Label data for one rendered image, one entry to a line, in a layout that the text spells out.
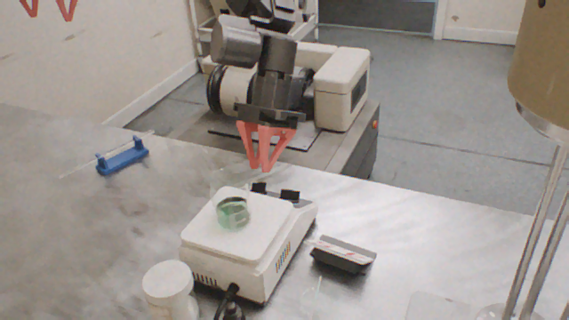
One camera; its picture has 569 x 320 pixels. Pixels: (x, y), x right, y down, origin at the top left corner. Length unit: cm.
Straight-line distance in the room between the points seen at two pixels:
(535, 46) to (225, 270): 47
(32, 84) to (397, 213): 182
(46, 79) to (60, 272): 163
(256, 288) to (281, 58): 33
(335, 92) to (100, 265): 107
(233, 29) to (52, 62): 173
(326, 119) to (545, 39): 145
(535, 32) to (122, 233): 68
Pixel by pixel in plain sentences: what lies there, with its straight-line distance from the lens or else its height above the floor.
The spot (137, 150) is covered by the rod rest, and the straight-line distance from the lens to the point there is 99.
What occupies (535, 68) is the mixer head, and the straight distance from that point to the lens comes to 27.
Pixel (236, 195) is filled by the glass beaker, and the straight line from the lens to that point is 59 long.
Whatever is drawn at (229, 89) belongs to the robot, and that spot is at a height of 62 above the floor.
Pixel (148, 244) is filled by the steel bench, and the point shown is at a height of 75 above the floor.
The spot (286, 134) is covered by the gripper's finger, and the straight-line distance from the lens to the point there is 72.
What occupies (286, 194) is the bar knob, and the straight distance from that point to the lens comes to 73.
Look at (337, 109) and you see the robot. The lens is 166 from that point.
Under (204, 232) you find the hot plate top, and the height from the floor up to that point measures 84.
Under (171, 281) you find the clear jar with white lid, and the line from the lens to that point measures 61.
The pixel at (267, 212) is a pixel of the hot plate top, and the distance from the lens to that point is 66.
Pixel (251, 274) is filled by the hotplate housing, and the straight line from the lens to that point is 61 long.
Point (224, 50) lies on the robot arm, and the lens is 68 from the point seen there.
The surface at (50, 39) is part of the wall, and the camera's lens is 235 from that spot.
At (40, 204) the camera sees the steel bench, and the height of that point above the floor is 75.
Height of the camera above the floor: 127
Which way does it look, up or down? 35 degrees down
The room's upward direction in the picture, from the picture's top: 3 degrees counter-clockwise
